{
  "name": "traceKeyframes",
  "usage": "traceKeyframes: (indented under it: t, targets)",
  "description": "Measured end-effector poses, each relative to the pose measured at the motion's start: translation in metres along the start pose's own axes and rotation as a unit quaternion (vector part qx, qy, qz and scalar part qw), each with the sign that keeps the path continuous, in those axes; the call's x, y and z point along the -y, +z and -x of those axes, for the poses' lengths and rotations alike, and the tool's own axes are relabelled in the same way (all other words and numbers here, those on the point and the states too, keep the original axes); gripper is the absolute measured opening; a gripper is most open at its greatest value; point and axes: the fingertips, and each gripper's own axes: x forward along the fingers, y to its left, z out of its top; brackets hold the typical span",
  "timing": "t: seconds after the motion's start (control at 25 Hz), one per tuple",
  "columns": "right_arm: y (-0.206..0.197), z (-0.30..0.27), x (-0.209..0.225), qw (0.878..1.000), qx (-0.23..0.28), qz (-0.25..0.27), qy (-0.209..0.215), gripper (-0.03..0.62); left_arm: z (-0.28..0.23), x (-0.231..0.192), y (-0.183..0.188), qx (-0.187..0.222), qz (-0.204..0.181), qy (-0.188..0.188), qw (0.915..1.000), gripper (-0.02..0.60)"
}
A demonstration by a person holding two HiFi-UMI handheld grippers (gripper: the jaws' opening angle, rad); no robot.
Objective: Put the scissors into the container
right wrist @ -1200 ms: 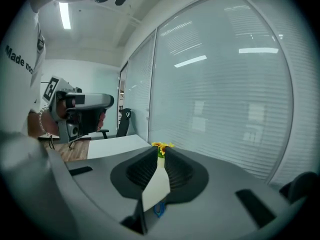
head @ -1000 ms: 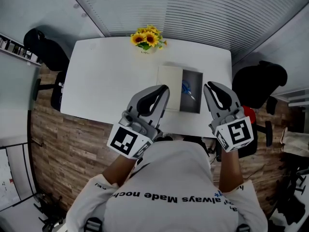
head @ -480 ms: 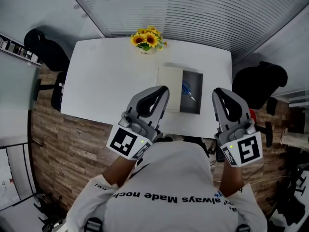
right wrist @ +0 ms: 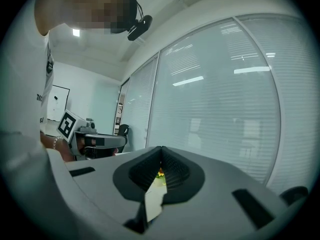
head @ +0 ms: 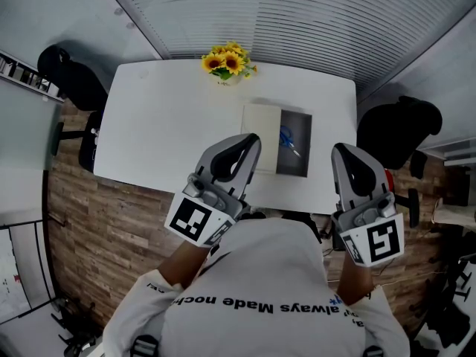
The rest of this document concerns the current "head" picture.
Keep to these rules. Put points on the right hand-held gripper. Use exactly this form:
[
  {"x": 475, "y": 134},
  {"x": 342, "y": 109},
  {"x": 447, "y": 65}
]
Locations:
[{"x": 375, "y": 236}]

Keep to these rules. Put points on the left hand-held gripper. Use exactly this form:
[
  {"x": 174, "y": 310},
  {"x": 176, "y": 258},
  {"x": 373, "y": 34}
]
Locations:
[{"x": 193, "y": 219}]

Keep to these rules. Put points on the blue scissors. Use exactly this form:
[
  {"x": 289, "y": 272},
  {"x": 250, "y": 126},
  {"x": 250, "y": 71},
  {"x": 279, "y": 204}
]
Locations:
[{"x": 287, "y": 137}]

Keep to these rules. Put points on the grey container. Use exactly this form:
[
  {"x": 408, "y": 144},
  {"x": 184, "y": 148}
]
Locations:
[{"x": 299, "y": 143}]

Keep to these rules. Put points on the person's right forearm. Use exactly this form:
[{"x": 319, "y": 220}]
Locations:
[{"x": 355, "y": 281}]

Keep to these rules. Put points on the person's left forearm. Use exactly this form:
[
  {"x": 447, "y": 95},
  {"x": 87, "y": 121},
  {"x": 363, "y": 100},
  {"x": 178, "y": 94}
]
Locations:
[{"x": 182, "y": 266}]

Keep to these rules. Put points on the beige container lid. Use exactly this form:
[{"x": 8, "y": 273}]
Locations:
[{"x": 260, "y": 119}]

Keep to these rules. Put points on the black office chair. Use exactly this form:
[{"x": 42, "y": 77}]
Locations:
[
  {"x": 80, "y": 84},
  {"x": 394, "y": 132}
]

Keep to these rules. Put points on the white side desk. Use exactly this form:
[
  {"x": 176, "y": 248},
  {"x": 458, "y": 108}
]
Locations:
[{"x": 451, "y": 151}]

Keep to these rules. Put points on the sunflowers in white pot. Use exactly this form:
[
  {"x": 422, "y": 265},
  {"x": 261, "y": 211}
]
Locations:
[{"x": 225, "y": 62}]

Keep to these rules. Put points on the person's white printed shirt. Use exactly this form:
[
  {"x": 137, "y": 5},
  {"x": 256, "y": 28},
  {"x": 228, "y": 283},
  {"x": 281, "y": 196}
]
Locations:
[{"x": 260, "y": 273}]

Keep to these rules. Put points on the white window blinds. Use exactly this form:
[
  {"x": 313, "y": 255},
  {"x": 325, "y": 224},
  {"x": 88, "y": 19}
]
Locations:
[{"x": 297, "y": 17}]

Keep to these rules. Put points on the black equipment pile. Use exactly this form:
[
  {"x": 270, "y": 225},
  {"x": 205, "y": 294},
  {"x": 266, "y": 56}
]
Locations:
[{"x": 450, "y": 311}]

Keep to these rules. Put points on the frosted glass panel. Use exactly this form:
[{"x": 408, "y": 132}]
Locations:
[{"x": 26, "y": 125}]

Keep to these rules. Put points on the black tripod stand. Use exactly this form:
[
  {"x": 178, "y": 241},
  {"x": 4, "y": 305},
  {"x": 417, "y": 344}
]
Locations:
[{"x": 76, "y": 329}]

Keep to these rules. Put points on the wall shelf with items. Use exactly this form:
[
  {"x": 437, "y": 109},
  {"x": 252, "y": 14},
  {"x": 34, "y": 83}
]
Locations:
[{"x": 26, "y": 74}]

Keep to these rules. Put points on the whiteboard with black frame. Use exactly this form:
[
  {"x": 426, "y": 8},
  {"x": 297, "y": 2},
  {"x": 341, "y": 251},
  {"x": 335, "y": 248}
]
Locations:
[{"x": 15, "y": 273}]

